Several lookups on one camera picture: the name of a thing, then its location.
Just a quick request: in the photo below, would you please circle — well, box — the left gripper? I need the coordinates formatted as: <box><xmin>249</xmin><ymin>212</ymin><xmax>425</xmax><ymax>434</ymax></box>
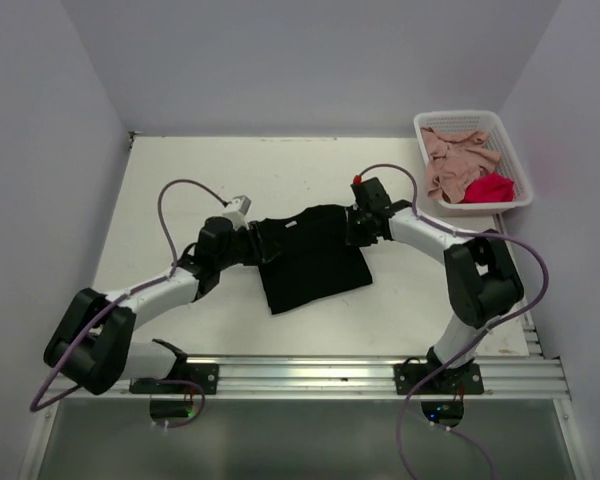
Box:
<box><xmin>215</xmin><ymin>219</ymin><xmax>281</xmax><ymax>270</ymax></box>

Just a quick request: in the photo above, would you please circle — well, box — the black t shirt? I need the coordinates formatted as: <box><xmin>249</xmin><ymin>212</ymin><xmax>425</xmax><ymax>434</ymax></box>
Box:
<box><xmin>259</xmin><ymin>204</ymin><xmax>373</xmax><ymax>315</ymax></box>

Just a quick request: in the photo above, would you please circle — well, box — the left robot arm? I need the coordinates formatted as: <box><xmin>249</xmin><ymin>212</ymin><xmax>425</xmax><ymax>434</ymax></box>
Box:
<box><xmin>43</xmin><ymin>217</ymin><xmax>282</xmax><ymax>395</ymax></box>

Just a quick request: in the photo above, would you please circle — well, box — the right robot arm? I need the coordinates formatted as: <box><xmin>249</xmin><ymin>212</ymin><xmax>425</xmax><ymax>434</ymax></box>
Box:
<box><xmin>346</xmin><ymin>176</ymin><xmax>524</xmax><ymax>395</ymax></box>

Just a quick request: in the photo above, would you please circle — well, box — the beige t shirt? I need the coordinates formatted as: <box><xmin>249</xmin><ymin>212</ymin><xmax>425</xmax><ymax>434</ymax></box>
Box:
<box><xmin>420</xmin><ymin>127</ymin><xmax>502</xmax><ymax>204</ymax></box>

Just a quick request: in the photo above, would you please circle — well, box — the white plastic basket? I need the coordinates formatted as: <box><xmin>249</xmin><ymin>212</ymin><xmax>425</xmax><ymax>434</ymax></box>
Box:
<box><xmin>414</xmin><ymin>110</ymin><xmax>533</xmax><ymax>216</ymax></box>

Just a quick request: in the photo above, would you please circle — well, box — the red t shirt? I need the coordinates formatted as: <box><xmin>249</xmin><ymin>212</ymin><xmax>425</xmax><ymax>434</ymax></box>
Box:
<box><xmin>462</xmin><ymin>173</ymin><xmax>515</xmax><ymax>204</ymax></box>

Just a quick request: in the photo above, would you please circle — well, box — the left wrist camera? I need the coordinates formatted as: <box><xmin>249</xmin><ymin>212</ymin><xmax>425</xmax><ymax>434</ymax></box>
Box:
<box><xmin>222</xmin><ymin>195</ymin><xmax>251</xmax><ymax>228</ymax></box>

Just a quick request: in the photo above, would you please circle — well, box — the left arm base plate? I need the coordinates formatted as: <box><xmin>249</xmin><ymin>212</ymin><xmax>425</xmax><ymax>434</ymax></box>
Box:
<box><xmin>129</xmin><ymin>363</ymin><xmax>220</xmax><ymax>395</ymax></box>

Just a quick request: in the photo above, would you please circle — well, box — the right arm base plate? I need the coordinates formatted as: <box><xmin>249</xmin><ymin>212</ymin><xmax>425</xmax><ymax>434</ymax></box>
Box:
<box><xmin>393</xmin><ymin>362</ymin><xmax>485</xmax><ymax>396</ymax></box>

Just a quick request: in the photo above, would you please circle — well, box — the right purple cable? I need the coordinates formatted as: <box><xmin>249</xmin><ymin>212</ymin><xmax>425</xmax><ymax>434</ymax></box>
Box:
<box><xmin>362</xmin><ymin>163</ymin><xmax>551</xmax><ymax>480</ymax></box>

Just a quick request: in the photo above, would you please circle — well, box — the purple cable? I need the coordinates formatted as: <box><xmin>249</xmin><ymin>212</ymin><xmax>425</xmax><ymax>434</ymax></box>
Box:
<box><xmin>28</xmin><ymin>178</ymin><xmax>229</xmax><ymax>429</ymax></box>
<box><xmin>362</xmin><ymin>163</ymin><xmax>551</xmax><ymax>480</ymax></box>

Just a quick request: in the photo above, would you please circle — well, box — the aluminium mounting rail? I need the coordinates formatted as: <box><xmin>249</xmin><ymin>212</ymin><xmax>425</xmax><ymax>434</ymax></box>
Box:
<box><xmin>44</xmin><ymin>354</ymin><xmax>571</xmax><ymax>401</ymax></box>

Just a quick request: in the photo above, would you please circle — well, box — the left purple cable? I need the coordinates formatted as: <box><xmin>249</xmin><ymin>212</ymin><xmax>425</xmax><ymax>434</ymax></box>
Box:
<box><xmin>28</xmin><ymin>178</ymin><xmax>229</xmax><ymax>429</ymax></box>

